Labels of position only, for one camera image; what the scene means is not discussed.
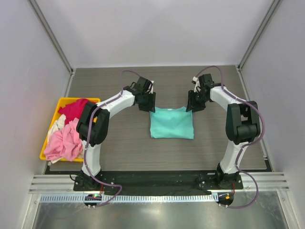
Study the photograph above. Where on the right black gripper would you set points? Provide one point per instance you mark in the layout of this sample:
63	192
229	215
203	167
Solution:
192	103

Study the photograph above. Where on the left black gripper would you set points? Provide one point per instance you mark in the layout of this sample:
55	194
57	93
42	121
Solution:
150	107

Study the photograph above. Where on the teal t shirt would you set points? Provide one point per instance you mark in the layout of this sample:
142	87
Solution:
171	123

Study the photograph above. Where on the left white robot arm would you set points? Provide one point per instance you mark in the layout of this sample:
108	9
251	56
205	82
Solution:
94	123

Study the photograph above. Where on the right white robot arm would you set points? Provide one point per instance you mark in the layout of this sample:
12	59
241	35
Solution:
242	125

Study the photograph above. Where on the magenta t shirt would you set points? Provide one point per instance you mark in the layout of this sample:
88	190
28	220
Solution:
73	107

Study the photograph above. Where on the yellow plastic bin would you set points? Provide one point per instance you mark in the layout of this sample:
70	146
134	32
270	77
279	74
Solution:
55	117

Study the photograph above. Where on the light pink t shirt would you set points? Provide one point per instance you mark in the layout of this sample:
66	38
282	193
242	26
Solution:
64	143

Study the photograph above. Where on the cream white t shirt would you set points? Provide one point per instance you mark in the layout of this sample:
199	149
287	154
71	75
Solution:
57	125

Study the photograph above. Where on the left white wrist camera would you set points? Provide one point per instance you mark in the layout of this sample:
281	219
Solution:
151	87

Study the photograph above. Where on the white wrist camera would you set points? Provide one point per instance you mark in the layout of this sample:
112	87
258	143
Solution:
151	87
197	87

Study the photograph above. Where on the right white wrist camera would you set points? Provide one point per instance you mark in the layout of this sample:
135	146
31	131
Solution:
197	87

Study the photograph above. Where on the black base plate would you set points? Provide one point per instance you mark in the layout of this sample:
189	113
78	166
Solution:
155	182

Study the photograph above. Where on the perforated metal cable rail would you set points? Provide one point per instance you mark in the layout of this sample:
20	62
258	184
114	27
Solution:
96	198

